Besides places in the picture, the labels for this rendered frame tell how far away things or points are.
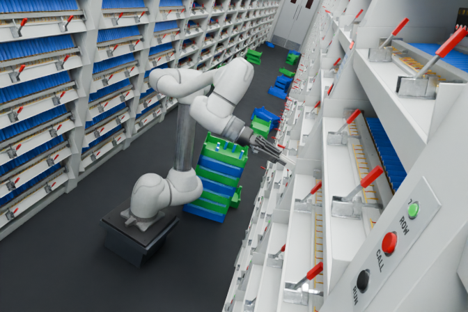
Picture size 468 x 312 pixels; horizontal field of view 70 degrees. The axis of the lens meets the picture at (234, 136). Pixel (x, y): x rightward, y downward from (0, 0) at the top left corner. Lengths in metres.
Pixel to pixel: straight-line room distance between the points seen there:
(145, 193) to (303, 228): 1.16
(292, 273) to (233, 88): 0.72
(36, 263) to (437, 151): 1.95
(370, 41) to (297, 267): 0.54
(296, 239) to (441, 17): 0.59
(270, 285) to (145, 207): 1.08
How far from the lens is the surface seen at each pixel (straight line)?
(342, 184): 0.60
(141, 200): 1.84
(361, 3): 1.60
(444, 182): 0.27
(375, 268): 0.31
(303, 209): 0.83
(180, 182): 1.87
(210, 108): 1.21
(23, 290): 1.97
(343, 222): 0.51
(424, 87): 0.46
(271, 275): 0.93
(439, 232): 0.25
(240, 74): 1.21
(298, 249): 0.73
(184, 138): 1.82
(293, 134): 1.70
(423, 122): 0.37
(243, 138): 1.22
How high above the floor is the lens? 1.56
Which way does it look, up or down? 25 degrees down
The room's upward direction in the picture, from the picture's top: 20 degrees clockwise
